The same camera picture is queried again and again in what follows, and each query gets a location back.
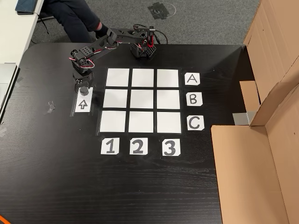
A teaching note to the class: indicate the black hexagonal token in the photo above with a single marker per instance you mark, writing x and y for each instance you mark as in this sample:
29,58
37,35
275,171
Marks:
84,91

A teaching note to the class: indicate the white paper grid square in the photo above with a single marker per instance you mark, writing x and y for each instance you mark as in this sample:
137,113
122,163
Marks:
140,122
167,78
118,77
168,99
113,121
143,77
115,98
141,99
169,122

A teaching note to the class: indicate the white paper arrow sheet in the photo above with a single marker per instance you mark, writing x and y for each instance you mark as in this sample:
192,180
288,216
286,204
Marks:
84,105

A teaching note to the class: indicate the clear tape piece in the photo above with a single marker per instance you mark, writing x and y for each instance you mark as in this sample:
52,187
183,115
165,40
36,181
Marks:
2,132
19,81
49,107

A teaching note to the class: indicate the person's leg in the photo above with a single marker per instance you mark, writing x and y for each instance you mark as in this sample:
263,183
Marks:
70,18

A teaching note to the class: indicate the paper sheet number 1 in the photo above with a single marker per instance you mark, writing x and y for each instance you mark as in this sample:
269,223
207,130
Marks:
109,146

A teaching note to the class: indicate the black and red clamp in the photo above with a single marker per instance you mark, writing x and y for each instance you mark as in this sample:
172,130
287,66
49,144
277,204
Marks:
151,39

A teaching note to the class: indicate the white desk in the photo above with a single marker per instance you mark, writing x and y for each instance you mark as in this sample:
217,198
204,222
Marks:
14,35

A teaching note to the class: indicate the paper sheet number 2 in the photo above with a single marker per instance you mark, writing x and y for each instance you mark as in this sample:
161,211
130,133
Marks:
138,146

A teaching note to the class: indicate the black floor tape patch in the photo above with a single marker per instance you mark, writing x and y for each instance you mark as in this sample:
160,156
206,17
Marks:
160,10

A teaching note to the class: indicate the paper sheet letter A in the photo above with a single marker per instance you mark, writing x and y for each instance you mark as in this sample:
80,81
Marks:
192,79

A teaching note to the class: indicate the paper sheet number 3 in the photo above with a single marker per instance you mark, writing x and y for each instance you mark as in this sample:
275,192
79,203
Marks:
171,147

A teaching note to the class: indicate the paper sheet letter B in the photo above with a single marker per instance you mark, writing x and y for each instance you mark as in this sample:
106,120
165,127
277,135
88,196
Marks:
194,99

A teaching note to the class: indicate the paper sheet letter C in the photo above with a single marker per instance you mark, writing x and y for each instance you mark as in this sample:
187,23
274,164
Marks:
195,123

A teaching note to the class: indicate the large brown cardboard panel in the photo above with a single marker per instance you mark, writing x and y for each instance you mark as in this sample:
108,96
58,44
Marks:
275,35
238,175

